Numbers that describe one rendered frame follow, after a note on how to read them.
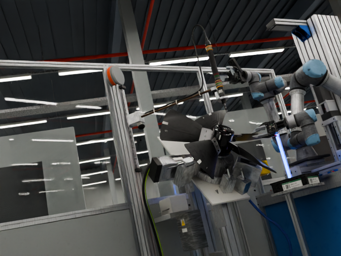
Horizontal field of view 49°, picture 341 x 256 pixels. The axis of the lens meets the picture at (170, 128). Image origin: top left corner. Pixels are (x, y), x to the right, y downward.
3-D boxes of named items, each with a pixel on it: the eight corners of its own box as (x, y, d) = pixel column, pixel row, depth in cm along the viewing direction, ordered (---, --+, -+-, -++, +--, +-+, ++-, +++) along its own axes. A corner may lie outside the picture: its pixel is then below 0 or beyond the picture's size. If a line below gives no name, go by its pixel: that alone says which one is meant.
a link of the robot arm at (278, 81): (292, 89, 285) (285, 89, 240) (277, 94, 289) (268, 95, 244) (286, 75, 286) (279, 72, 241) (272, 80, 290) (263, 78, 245)
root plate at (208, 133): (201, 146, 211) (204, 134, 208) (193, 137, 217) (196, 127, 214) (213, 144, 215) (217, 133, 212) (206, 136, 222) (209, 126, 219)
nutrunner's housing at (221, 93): (220, 104, 225) (202, 37, 237) (222, 105, 228) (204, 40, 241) (226, 101, 223) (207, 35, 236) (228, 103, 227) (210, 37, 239)
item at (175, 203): (157, 218, 252) (154, 201, 255) (177, 214, 260) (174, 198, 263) (168, 214, 238) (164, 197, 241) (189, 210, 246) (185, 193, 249)
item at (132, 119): (127, 126, 251) (125, 115, 254) (132, 128, 257) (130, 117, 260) (139, 121, 247) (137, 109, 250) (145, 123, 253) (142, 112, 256)
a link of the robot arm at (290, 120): (294, 115, 212) (298, 128, 211) (285, 117, 214) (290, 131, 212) (292, 113, 205) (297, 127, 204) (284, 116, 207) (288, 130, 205)
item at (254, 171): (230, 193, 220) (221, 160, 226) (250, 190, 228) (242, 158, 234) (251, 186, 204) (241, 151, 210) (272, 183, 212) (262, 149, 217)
